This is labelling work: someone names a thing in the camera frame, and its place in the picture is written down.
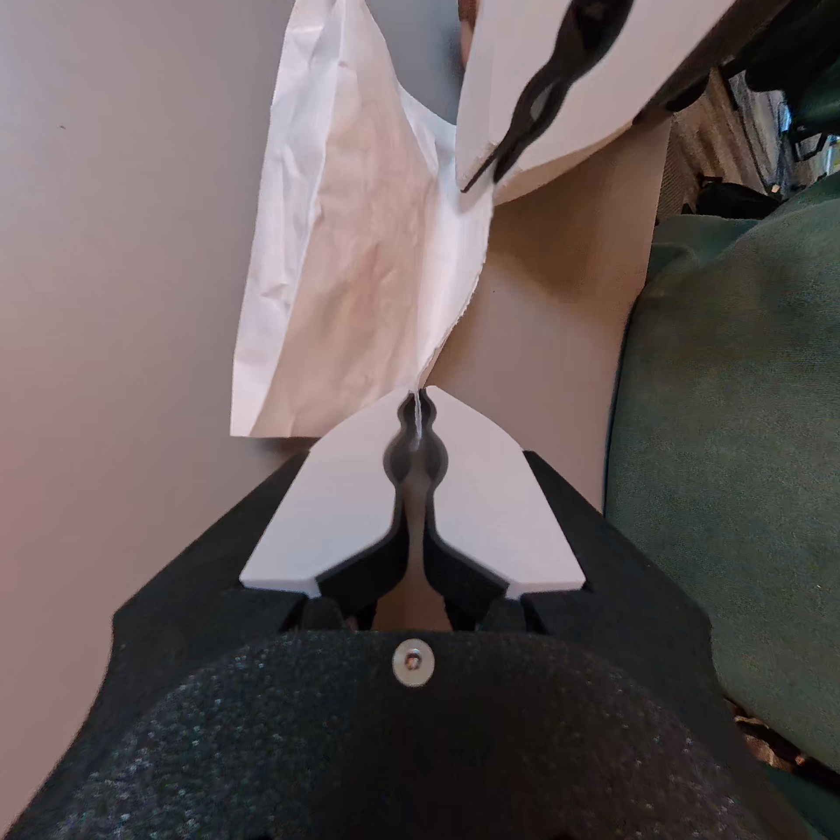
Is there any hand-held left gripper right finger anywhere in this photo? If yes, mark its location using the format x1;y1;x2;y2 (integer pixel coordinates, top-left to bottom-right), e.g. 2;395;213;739
420;388;588;623

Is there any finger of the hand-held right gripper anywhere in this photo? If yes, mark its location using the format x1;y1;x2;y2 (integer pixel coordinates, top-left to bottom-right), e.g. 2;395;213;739
455;0;634;196
491;0;739;206

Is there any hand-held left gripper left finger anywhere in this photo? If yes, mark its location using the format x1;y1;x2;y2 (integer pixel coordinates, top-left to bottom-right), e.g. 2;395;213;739
241;388;420;620

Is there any single printed paper bag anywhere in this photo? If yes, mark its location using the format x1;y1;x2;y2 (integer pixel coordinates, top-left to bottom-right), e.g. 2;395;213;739
229;0;498;442

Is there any person's right hand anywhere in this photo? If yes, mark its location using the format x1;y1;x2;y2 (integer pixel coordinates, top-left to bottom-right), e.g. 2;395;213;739
456;0;479;67

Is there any person's green sweatshirt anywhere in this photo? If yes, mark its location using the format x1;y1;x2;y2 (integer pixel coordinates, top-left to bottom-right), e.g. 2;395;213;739
603;168;840;778

